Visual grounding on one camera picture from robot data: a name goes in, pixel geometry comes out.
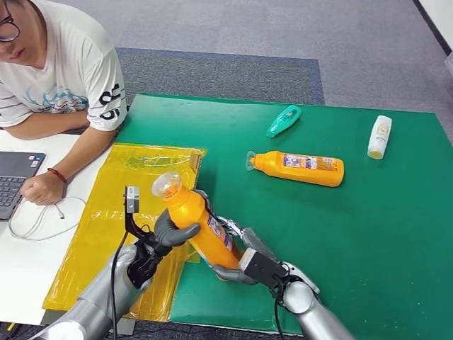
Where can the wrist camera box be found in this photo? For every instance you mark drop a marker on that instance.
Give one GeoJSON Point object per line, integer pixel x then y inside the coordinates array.
{"type": "Point", "coordinates": [265, 270]}
{"type": "Point", "coordinates": [131, 199]}

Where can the grey metal plate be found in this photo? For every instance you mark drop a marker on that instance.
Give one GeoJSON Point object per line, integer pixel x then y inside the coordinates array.
{"type": "Point", "coordinates": [125, 327]}

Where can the orange bottle with clear cap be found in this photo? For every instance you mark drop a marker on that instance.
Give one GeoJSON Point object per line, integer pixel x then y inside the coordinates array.
{"type": "Point", "coordinates": [191, 209]}
{"type": "Point", "coordinates": [272, 169]}

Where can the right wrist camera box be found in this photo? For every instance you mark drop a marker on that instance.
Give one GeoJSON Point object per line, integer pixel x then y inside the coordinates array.
{"type": "Point", "coordinates": [265, 270]}

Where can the green table mat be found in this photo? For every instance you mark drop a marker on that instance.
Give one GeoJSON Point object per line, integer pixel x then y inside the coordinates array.
{"type": "Point", "coordinates": [389, 225]}

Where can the grey laptop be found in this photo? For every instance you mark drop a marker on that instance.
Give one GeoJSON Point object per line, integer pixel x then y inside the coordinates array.
{"type": "Point", "coordinates": [17, 173]}

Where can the teal plastic bottle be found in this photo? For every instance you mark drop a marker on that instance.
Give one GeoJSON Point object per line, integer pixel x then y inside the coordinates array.
{"type": "Point", "coordinates": [283, 121]}

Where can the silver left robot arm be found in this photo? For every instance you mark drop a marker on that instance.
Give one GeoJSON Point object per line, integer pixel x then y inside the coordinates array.
{"type": "Point", "coordinates": [96, 300]}

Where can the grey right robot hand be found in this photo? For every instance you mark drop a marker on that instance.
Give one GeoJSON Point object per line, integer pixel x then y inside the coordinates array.
{"type": "Point", "coordinates": [258, 244]}

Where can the white plastic bottle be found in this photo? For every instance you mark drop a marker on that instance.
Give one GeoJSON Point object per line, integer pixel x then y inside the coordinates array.
{"type": "Point", "coordinates": [379, 137]}

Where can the seated person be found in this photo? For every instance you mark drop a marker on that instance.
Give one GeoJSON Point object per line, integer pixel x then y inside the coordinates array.
{"type": "Point", "coordinates": [71, 70]}

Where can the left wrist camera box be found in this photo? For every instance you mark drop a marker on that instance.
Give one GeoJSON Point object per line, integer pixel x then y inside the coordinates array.
{"type": "Point", "coordinates": [131, 199]}

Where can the black-framed eyeglasses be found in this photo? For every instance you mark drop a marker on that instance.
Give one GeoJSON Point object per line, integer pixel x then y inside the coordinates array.
{"type": "Point", "coordinates": [8, 30]}

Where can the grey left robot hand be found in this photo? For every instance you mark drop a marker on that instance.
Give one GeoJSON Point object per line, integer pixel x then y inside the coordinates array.
{"type": "Point", "coordinates": [166, 234]}

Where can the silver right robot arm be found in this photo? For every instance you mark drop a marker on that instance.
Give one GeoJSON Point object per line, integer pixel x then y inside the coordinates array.
{"type": "Point", "coordinates": [311, 314]}

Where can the dark grey floor rug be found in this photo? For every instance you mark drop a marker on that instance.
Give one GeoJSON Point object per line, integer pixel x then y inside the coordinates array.
{"type": "Point", "coordinates": [212, 75]}

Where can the yellow film-wrapped cardboard box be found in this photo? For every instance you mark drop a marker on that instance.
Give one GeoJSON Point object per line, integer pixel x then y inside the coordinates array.
{"type": "Point", "coordinates": [106, 187]}

